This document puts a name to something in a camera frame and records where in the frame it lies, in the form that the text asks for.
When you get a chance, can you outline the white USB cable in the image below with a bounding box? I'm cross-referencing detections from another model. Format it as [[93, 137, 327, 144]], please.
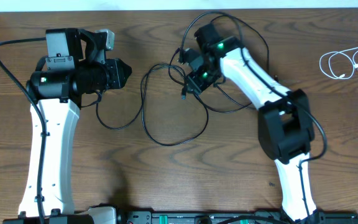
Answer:
[[318, 45, 358, 80]]

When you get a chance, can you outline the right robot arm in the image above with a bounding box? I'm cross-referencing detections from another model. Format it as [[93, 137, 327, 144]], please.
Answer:
[[180, 24, 316, 223]]

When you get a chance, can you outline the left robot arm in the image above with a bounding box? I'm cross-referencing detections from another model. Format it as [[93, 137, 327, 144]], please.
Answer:
[[14, 28, 132, 223]]

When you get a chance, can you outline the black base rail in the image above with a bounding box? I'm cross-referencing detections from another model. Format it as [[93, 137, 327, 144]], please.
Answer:
[[85, 205, 358, 224]]

